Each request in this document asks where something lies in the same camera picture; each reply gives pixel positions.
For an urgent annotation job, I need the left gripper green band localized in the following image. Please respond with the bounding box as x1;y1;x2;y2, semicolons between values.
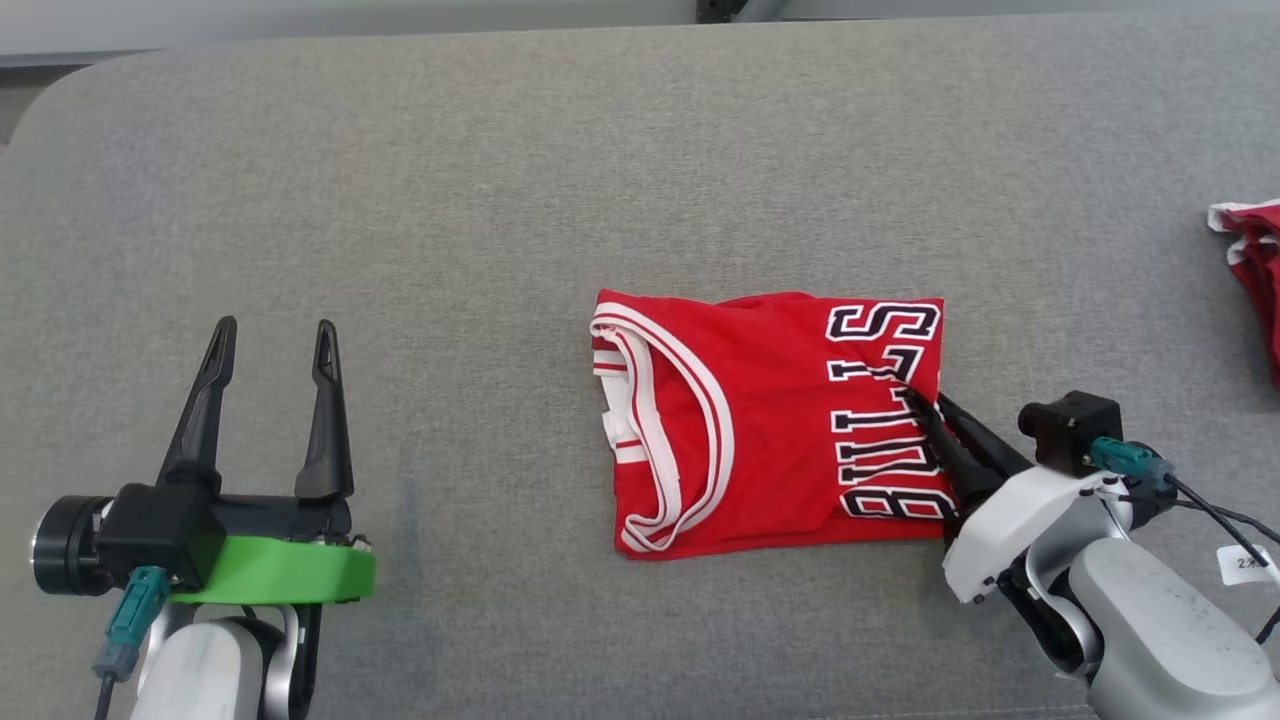
156;315;379;608

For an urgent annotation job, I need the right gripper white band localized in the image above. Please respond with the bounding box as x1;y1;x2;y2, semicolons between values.
903;385;1138;607

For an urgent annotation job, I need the red basketball jersey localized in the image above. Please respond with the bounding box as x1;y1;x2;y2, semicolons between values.
589;288;963;562

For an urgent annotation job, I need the red shorts white trim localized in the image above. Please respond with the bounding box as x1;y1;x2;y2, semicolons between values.
1206;197;1280;390

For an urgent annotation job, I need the right cable teal connector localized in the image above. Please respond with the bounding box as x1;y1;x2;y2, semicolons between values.
1089;436;1280;646

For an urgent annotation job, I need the cable teal connector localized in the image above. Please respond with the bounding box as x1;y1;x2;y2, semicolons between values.
1089;436;1280;646
91;566;172;720

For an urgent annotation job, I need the left cable teal connector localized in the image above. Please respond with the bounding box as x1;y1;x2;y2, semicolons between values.
91;566;172;720

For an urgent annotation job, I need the white cable label tag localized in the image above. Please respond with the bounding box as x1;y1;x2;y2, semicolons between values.
1216;544;1280;589

